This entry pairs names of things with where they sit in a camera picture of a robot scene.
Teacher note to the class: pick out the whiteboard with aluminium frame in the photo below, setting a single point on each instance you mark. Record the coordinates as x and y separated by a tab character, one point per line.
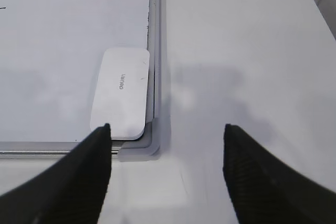
51	52

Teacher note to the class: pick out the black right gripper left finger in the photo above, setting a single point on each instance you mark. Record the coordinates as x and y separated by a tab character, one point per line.
71	191

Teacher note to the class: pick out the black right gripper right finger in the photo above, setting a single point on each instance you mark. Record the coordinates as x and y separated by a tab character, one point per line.
263	189

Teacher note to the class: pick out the white whiteboard eraser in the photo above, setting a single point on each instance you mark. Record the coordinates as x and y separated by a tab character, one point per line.
121	93

